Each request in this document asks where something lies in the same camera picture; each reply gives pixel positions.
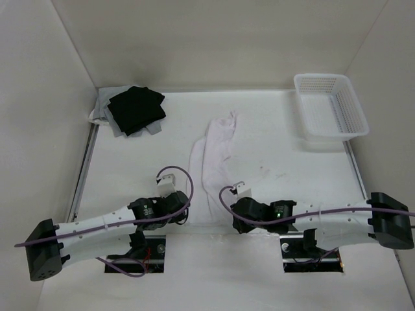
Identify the white tank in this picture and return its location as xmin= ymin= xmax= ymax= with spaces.
xmin=88 ymin=109 xmax=109 ymax=126
xmin=188 ymin=111 xmax=237 ymax=227

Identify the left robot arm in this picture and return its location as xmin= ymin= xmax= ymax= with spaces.
xmin=23 ymin=191 xmax=191 ymax=281

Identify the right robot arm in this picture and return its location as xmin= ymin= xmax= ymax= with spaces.
xmin=230 ymin=192 xmax=414 ymax=257

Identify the black folded tank top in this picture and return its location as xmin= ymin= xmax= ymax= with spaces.
xmin=108 ymin=86 xmax=166 ymax=137

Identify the white folded tank top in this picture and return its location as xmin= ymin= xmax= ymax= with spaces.
xmin=88 ymin=109 xmax=109 ymax=126

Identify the grey folded tank top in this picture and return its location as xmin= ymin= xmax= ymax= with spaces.
xmin=94 ymin=86 xmax=161 ymax=137

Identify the white plastic basket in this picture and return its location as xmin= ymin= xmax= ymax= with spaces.
xmin=294 ymin=73 xmax=369 ymax=142

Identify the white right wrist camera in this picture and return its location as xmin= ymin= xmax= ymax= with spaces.
xmin=231 ymin=181 xmax=252 ymax=200

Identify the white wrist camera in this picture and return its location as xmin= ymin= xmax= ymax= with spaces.
xmin=231 ymin=181 xmax=252 ymax=200
xmin=156 ymin=174 xmax=176 ymax=198

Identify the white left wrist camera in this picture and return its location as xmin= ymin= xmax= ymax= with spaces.
xmin=156 ymin=174 xmax=176 ymax=198

